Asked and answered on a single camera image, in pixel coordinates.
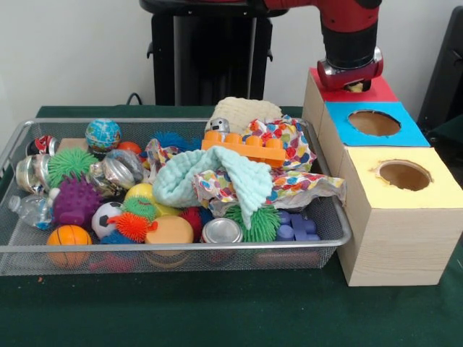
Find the wooden box with three holes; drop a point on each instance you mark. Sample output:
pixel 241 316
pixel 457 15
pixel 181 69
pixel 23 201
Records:
pixel 398 246

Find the purple spiky ball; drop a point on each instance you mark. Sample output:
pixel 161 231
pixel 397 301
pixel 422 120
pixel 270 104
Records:
pixel 76 202

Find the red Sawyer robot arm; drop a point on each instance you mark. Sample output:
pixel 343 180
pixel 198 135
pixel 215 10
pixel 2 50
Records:
pixel 347 29

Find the black upright panel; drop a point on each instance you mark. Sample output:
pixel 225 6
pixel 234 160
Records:
pixel 445 72

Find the yellow duck toy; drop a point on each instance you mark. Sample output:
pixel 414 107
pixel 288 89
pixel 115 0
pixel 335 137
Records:
pixel 355 86

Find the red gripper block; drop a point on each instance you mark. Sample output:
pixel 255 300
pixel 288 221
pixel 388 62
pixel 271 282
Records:
pixel 349 74

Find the colourful dotted cloth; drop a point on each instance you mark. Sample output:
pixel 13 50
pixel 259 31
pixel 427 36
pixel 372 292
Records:
pixel 300 184

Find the small soccer ball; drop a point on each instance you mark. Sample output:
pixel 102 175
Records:
pixel 105 218

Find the green spiky ball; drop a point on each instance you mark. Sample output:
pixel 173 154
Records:
pixel 70 166

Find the orange mini basketball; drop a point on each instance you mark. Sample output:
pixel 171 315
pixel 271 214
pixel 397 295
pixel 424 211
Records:
pixel 69 236

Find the cream waffle cloth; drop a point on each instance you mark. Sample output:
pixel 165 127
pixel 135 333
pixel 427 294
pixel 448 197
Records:
pixel 246 110

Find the dark green table cloth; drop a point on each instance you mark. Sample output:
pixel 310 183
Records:
pixel 452 133
pixel 217 318

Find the blue globe ball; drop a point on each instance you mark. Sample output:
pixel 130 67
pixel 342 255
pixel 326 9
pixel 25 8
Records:
pixel 103 134

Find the metal mesh bin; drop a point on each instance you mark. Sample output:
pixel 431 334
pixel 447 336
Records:
pixel 253 260

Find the orange building block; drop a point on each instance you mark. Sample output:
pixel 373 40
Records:
pixel 253 148

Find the silver can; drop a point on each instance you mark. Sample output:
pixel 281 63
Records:
pixel 222 231

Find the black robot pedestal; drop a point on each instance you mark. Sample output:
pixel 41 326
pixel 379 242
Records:
pixel 217 54

